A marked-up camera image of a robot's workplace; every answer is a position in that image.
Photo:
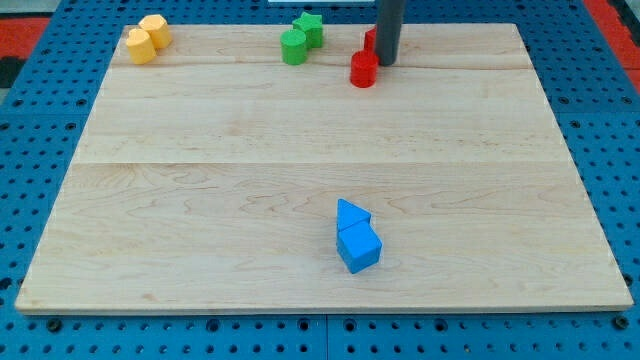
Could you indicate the red star block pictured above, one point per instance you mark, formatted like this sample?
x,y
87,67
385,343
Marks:
x,y
369,40

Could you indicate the green star block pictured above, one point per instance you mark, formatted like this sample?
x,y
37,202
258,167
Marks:
x,y
312,26

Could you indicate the blue triangle block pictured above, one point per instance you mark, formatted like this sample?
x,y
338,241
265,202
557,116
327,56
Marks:
x,y
349,214

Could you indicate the blue cube block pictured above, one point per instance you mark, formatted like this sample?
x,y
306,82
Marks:
x,y
359,246

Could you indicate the light wooden board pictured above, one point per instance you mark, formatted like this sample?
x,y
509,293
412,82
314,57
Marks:
x,y
207,181

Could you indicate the red cylinder block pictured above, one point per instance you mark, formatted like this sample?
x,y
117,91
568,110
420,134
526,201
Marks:
x,y
364,65

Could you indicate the green cylinder block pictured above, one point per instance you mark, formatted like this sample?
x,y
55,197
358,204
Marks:
x,y
293,47

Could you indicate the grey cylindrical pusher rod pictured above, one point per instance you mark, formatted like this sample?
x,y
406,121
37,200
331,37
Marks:
x,y
390,15

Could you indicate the yellow heart block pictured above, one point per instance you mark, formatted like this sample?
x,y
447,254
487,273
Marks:
x,y
140,46

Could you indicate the yellow hexagon block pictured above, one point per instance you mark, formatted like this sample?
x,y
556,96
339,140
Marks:
x,y
158,29

